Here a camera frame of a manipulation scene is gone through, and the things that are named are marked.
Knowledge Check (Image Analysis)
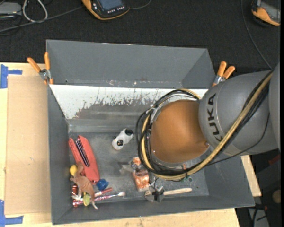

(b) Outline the long red and white stick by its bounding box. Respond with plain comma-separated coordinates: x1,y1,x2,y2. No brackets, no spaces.
72,191,126,207

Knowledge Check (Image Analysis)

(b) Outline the black and white toy animal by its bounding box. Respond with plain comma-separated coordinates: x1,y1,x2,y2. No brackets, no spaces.
111,128,135,151

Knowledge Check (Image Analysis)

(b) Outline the orange and white packet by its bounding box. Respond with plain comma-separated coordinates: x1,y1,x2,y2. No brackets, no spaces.
132,157,151,192

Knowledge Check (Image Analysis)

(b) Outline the wooden handled metal tool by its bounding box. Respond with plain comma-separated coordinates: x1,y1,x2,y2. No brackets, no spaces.
144,185,193,203

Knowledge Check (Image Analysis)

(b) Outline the brown cardboard board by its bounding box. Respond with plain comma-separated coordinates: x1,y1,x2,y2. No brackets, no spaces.
4,76,52,216

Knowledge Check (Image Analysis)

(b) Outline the grey metal bin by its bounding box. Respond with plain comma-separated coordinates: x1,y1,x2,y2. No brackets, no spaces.
45,39,256,226

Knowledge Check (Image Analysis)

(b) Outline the blue bottle cap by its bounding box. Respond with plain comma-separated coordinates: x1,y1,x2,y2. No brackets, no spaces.
96,178,109,191

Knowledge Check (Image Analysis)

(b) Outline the short red and white stick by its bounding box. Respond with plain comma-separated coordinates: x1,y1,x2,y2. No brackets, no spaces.
94,187,114,198

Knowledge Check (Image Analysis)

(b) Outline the brown toy kangaroo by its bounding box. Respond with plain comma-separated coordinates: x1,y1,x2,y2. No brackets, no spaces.
70,162,99,210

